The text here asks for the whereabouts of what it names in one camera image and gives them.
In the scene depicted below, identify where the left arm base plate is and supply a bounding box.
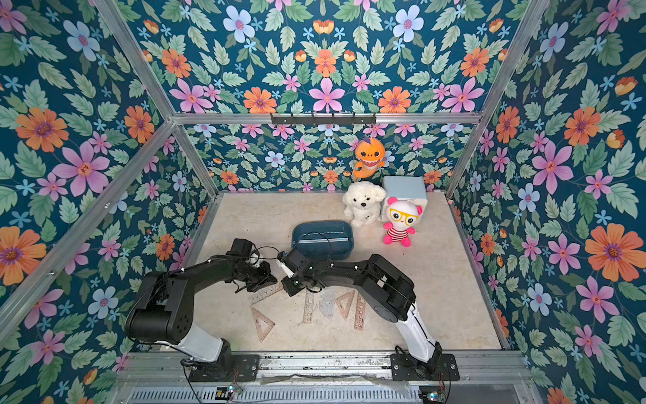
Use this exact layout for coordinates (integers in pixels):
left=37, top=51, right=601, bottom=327
left=188, top=353, right=260, bottom=383

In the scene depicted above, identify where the clear blue protractor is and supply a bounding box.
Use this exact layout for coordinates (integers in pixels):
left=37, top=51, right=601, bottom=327
left=318, top=289, right=337, bottom=320

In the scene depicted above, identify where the white plush dog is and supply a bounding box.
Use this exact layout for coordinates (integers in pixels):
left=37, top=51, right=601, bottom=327
left=343, top=181, right=387, bottom=228

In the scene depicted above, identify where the light blue cube box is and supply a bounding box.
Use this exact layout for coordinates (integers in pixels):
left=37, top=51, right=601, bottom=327
left=380, top=176, right=428, bottom=222

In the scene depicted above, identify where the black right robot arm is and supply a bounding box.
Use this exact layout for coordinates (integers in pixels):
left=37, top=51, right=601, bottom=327
left=278, top=248, right=442, bottom=372

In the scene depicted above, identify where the brown triangle ruler left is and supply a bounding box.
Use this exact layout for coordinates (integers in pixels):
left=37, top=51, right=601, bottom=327
left=251, top=307, right=275, bottom=343

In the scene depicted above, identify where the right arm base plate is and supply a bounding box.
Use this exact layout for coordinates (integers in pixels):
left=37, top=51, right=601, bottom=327
left=390, top=353, right=460, bottom=381

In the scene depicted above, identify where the clear long stencil ruler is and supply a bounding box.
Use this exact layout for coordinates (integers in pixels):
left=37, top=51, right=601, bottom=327
left=251, top=284, right=283, bottom=306

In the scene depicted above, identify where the brown small triangle ruler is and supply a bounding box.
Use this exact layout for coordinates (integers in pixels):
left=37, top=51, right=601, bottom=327
left=335, top=290, right=356, bottom=321

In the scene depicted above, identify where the clear thin straight ruler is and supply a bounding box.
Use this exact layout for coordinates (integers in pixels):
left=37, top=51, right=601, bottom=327
left=296, top=237, right=351, bottom=244

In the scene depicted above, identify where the pink white plush doll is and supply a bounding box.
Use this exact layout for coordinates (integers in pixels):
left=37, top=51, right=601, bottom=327
left=383, top=197, right=423, bottom=247

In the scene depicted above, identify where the black wall hook rail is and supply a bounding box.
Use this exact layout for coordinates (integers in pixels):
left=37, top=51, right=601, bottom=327
left=270, top=113, right=377, bottom=126

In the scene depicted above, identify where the teal plastic storage box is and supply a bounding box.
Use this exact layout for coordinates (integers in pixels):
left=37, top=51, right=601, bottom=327
left=291, top=221, right=354, bottom=260

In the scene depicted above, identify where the orange plush monster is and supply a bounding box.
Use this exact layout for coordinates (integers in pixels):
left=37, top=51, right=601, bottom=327
left=353, top=137, right=386, bottom=181

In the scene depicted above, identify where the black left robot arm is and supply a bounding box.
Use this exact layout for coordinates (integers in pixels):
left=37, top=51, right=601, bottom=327
left=125, top=238, right=278, bottom=364

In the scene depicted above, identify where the brown long straight ruler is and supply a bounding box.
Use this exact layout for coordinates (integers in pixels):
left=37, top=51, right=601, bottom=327
left=353, top=295, right=366, bottom=331

